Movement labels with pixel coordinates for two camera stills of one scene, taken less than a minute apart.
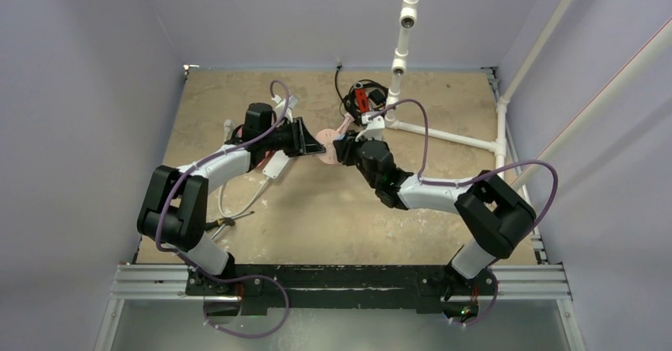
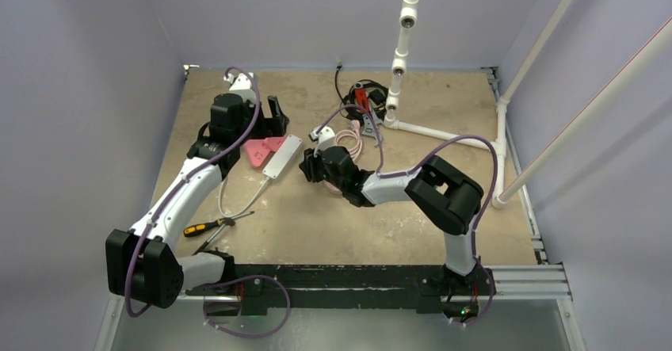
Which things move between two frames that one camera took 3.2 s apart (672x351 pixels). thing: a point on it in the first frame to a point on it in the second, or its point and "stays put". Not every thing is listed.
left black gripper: x=301 y=142 to x=270 y=127
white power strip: x=276 y=165 stays put
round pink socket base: x=325 y=137 to x=332 y=188
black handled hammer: x=226 y=221 stays put
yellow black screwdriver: x=210 y=225 stays put
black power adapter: x=376 y=97 stays put
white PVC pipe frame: x=409 y=20 stays put
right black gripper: x=347 y=151 to x=309 y=165
